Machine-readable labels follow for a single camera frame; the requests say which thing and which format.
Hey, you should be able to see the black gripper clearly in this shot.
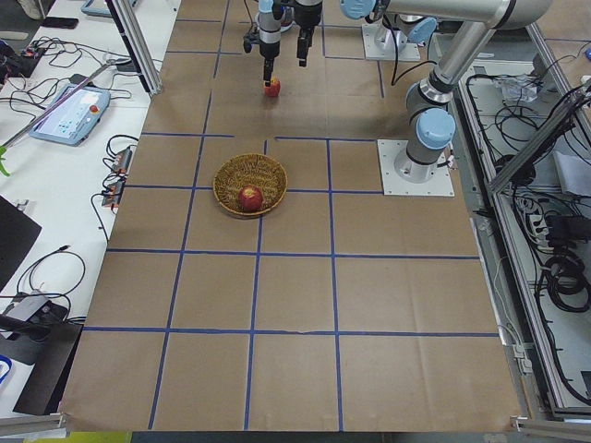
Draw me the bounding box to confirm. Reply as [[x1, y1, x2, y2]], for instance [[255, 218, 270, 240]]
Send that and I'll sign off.
[[294, 4, 321, 67], [243, 29, 281, 87]]

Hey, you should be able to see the red yellow apple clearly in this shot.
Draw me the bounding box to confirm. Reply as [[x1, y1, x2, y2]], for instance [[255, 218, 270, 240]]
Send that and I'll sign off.
[[263, 77, 281, 98]]

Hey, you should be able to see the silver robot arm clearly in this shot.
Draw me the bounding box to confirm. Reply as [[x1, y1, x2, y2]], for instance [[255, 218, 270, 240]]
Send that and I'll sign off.
[[243, 1, 284, 87], [383, 0, 551, 184]]

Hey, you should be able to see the woven wicker basket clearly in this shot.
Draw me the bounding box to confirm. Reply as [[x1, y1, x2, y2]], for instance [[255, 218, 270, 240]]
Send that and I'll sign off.
[[213, 153, 287, 218]]

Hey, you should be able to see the dark red basket apple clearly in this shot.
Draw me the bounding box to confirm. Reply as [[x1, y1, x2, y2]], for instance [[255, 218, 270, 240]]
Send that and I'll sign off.
[[238, 186, 264, 212]]

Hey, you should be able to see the blue teach pendant tablet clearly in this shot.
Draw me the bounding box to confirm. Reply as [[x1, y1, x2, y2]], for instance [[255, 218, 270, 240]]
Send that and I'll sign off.
[[29, 86, 111, 146]]

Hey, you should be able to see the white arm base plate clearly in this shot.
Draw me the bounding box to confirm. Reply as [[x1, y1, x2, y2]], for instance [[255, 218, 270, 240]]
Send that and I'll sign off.
[[377, 139, 454, 198], [362, 23, 421, 62]]

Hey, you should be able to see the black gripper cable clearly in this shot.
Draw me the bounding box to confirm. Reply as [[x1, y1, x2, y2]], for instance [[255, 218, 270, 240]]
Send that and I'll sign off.
[[380, 13, 438, 89]]

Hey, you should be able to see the aluminium frame post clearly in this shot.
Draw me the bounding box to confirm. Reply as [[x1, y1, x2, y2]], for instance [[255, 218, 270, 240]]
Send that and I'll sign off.
[[106, 0, 163, 97]]

